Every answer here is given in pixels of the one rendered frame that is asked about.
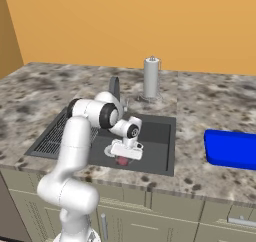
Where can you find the beige false drawer front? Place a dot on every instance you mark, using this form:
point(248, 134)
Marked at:
point(173, 204)

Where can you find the grey paper towel roll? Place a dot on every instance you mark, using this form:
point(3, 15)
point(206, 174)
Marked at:
point(150, 78)

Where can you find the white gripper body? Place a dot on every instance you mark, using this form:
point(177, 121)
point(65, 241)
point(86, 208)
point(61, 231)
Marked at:
point(126, 151)

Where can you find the blue tray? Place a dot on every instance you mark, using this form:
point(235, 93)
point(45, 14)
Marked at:
point(230, 149)

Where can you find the dark grey sink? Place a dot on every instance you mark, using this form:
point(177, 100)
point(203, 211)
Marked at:
point(156, 142)

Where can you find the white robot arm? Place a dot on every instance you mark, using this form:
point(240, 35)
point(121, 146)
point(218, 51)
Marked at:
point(77, 146)

